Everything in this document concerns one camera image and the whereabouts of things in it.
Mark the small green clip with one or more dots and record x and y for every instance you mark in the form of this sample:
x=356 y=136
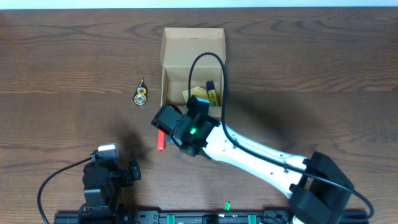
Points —
x=227 y=206

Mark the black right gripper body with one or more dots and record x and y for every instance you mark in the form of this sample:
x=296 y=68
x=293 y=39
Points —
x=176 y=142

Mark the black aluminium mounting rail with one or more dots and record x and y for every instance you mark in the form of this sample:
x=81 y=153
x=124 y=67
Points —
x=154 y=217

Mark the red marker pen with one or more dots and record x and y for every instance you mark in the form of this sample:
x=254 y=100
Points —
x=161 y=140

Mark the yellow highlighter with blue cap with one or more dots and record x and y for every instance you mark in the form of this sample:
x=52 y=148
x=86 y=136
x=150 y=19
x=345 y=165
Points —
x=212 y=93

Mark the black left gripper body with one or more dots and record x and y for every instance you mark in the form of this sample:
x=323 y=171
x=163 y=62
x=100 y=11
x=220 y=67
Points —
x=123 y=179

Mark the cardboard box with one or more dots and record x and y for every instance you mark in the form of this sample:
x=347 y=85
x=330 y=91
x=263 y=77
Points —
x=180 y=47

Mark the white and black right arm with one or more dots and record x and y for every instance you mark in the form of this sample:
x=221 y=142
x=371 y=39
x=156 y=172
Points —
x=317 y=189

